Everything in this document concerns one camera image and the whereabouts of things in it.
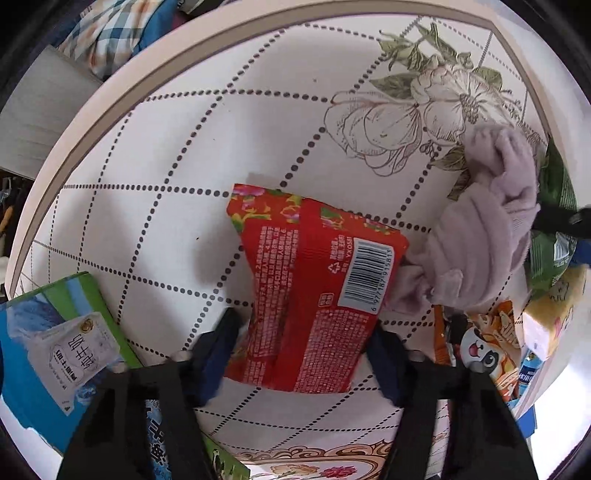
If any orange panda snack packet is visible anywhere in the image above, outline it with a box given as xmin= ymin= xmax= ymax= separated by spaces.
xmin=433 ymin=300 xmax=525 ymax=402

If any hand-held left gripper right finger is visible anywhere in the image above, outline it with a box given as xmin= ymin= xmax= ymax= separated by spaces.
xmin=368 ymin=325 xmax=539 ymax=480

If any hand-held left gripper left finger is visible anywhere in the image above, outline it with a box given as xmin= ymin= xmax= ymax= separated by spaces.
xmin=58 ymin=308 xmax=242 ymax=480

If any blue cloth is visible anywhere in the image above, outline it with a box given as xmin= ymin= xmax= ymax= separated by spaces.
xmin=139 ymin=0 xmax=190 ymax=49

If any blue white packet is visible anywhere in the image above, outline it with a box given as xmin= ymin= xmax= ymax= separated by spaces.
xmin=517 ymin=348 xmax=544 ymax=409

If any blue green milk carton box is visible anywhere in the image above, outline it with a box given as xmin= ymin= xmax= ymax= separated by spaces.
xmin=0 ymin=271 xmax=250 ymax=480

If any lilac soft cloth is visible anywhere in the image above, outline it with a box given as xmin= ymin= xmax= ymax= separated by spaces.
xmin=387 ymin=126 xmax=542 ymax=315

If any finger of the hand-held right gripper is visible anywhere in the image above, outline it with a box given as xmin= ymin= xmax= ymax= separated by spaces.
xmin=533 ymin=203 xmax=591 ymax=238

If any yellow tissue packet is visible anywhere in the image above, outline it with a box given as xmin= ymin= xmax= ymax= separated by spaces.
xmin=522 ymin=265 xmax=588 ymax=361

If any green snack packet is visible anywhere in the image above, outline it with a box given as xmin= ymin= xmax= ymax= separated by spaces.
xmin=526 ymin=138 xmax=580 ymax=291

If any red floral tissue packet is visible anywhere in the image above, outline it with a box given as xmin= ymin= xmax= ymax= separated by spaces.
xmin=225 ymin=183 xmax=410 ymax=394

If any plaid cloth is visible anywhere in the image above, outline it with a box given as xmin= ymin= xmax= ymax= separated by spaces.
xmin=58 ymin=0 xmax=178 ymax=80

